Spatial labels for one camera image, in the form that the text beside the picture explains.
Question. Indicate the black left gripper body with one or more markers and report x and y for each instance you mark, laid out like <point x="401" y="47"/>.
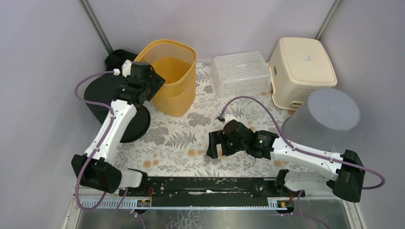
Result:
<point x="157" y="80"/>

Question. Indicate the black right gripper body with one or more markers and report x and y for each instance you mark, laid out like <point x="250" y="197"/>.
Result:
<point x="229" y="147"/>

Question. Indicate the yellow plastic waste bin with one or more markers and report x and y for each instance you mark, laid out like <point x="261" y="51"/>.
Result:
<point x="176" y="63"/>

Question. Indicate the black bucket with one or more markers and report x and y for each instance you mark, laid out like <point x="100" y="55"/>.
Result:
<point x="102" y="90"/>

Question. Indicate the white mesh plastic basket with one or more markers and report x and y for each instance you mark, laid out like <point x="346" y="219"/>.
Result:
<point x="239" y="74"/>

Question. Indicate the grey plastic bucket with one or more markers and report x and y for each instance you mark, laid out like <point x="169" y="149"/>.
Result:
<point x="322" y="120"/>

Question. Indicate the large cream plastic basket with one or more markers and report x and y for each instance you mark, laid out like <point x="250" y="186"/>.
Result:
<point x="298" y="67"/>

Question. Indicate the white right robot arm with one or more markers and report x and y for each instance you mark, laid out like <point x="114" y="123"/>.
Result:
<point x="341" y="174"/>

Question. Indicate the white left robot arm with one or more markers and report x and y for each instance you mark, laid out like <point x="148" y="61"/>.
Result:
<point x="94" y="168"/>

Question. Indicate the black crumpled cloth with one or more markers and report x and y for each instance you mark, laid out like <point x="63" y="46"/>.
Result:
<point x="116" y="59"/>

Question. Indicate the floral patterned table mat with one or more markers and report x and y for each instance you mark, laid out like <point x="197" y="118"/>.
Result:
<point x="176" y="146"/>

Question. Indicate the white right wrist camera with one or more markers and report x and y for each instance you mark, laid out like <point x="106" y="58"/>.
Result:
<point x="225" y="118"/>

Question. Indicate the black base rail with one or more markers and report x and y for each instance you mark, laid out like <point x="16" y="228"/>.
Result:
<point x="211" y="190"/>

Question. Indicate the grey slotted cable duct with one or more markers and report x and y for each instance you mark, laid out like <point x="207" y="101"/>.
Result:
<point x="144" y="204"/>

